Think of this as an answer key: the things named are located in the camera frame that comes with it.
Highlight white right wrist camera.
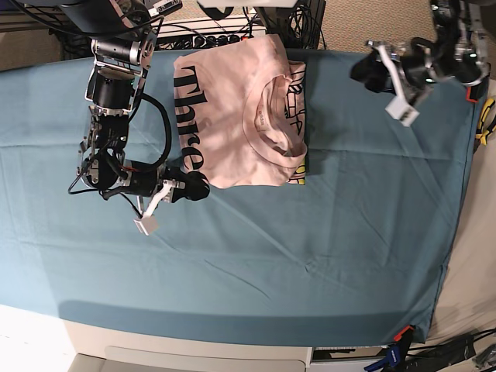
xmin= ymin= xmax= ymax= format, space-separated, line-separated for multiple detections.
xmin=134 ymin=215 xmax=159 ymax=236

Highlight pink T-shirt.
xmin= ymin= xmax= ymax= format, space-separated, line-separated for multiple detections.
xmin=174 ymin=35 xmax=307 ymax=188

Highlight yellow handled pliers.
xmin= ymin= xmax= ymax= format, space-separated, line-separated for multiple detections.
xmin=474 ymin=96 xmax=495 ymax=152

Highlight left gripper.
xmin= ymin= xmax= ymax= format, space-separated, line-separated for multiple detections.
xmin=350 ymin=38 xmax=446 ymax=105

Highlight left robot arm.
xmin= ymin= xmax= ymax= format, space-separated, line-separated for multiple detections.
xmin=350 ymin=1 xmax=493 ymax=106

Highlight teal table cloth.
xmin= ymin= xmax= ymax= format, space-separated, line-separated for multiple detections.
xmin=1 ymin=50 xmax=481 ymax=346

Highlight orange black clamp top right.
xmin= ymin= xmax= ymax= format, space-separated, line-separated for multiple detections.
xmin=466 ymin=84 xmax=486 ymax=103

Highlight blue clamp bottom right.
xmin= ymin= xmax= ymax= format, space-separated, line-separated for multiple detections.
xmin=364 ymin=325 xmax=415 ymax=372

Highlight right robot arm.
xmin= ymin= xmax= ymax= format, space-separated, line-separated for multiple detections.
xmin=60 ymin=1 xmax=210 ymax=202

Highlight black power strip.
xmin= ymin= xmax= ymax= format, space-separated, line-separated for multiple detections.
xmin=155 ymin=33 xmax=255 ymax=51

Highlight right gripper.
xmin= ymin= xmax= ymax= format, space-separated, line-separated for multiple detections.
xmin=116 ymin=166 xmax=210 ymax=209

